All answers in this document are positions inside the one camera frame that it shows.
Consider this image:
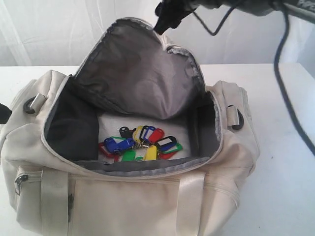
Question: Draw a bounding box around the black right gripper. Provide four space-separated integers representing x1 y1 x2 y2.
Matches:
154 0 197 34

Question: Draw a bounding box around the colourful key tag bunch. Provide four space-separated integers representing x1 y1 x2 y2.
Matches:
98 125 184 164

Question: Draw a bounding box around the cream duffel bag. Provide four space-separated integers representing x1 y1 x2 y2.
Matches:
0 18 259 236

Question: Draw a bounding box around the white backdrop curtain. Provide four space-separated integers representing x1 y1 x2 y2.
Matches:
0 0 315 67

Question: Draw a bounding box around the clear plastic wrapped packet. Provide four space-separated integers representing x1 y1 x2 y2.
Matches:
98 113 190 164

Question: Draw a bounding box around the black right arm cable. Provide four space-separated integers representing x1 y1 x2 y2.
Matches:
191 0 315 158

